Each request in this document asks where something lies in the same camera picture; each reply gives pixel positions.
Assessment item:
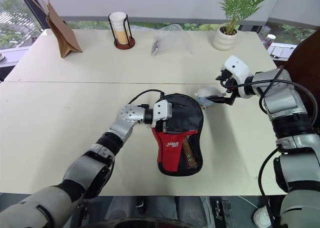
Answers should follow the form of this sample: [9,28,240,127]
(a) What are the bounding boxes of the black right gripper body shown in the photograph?
[215,68,238,106]

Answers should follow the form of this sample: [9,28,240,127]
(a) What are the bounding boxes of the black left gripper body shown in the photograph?
[156,120,168,133]

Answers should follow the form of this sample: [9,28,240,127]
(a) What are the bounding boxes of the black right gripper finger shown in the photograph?
[206,95,229,103]

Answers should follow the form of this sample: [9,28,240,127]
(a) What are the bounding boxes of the white blue plush charm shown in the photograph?
[195,87,222,108]

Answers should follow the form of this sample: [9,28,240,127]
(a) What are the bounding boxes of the black red paddle case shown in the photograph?
[151,93,205,177]

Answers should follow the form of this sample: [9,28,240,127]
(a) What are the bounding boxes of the white ribbed plant pot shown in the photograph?
[212,25,238,51]

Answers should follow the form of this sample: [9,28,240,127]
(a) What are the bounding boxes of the drink can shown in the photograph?
[264,34,277,49]

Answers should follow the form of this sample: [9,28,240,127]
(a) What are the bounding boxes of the clear plastic bag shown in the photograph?
[149,23,195,57]

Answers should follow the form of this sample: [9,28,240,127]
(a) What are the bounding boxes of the green palm plant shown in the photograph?
[219,0,286,35]

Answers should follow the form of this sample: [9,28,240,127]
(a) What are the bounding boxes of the dark item in plastic bag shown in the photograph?
[151,39,161,56]

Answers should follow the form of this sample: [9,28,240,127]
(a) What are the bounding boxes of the cup in black holder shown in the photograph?
[107,12,136,50]

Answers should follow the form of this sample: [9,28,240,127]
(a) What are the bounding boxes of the stacked paper cups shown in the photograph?
[109,12,131,44]

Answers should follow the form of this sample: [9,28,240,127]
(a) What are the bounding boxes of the white sneaker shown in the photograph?
[253,205,272,226]

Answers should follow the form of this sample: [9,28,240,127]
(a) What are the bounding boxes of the brown paper bag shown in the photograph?
[26,0,83,59]

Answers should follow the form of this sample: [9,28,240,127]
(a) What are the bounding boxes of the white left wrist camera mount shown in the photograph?
[151,100,173,134]

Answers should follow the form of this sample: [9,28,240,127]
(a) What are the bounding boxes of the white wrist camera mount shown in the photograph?
[223,55,254,99]
[151,100,173,134]

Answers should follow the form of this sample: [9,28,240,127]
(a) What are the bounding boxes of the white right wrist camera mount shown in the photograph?
[223,55,254,99]

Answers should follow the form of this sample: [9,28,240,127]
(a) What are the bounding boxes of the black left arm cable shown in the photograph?
[127,89,166,106]

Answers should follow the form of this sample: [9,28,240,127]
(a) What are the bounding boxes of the metal bracket under table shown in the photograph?
[214,200,235,228]

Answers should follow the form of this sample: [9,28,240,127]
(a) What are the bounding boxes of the white floor cable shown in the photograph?
[234,195,261,209]

